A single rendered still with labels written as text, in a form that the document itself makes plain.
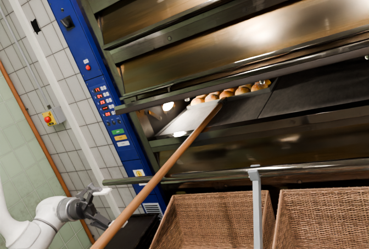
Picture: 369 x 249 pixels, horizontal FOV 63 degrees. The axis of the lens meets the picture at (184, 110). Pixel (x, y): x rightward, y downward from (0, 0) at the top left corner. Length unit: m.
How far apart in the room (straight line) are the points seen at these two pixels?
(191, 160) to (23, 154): 1.16
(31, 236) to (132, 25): 0.95
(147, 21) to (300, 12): 0.64
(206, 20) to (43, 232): 1.02
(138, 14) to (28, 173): 1.32
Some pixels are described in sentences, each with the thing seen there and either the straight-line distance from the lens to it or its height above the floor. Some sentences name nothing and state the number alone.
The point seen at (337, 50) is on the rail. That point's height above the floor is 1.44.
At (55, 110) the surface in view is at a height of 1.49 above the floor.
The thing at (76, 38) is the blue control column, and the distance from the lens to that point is 1.70.
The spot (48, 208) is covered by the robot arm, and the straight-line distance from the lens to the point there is 1.32.
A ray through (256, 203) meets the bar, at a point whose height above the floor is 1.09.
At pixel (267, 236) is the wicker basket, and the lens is 1.44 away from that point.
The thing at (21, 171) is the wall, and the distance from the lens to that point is 2.25.
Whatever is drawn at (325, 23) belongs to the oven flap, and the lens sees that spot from 1.21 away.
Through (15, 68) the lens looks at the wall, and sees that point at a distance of 2.21.
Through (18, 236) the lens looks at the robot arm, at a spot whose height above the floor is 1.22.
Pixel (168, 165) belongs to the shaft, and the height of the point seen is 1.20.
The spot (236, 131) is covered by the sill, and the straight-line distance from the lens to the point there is 1.41.
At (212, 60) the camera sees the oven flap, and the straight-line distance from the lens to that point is 1.32.
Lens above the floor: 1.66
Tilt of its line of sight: 14 degrees down
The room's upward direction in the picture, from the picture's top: 21 degrees counter-clockwise
